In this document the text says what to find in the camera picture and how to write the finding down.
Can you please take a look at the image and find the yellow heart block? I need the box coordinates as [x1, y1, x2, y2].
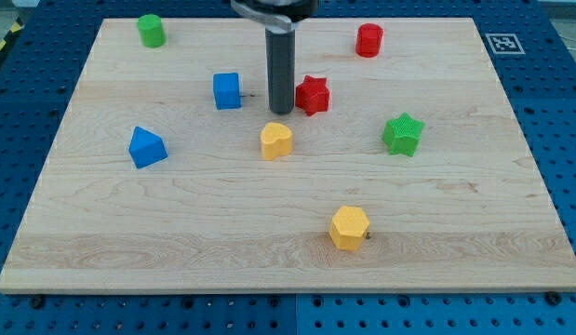
[260, 122, 293, 160]

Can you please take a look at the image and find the blue cube block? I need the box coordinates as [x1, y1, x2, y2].
[213, 73, 241, 110]

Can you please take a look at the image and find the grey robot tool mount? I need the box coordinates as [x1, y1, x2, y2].
[231, 0, 319, 33]

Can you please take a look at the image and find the blue triangular prism block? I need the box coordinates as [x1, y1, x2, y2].
[128, 127, 168, 168]

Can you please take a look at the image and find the white fiducial marker tag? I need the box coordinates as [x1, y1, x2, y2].
[485, 33, 525, 55]

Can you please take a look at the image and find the green star block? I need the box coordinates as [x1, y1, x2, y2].
[382, 113, 424, 156]

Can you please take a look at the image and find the wooden board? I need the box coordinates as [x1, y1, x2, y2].
[0, 18, 576, 295]

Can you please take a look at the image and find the red star block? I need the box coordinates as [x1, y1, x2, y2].
[295, 75, 330, 116]

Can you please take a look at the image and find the red cylinder block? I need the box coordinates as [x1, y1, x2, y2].
[355, 23, 383, 58]

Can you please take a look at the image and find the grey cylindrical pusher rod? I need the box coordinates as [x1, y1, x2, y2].
[265, 30, 295, 114]

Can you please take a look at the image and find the yellow hexagon block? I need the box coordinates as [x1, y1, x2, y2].
[329, 206, 370, 251]

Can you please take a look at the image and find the green cylinder block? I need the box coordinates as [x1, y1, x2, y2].
[137, 14, 167, 48]

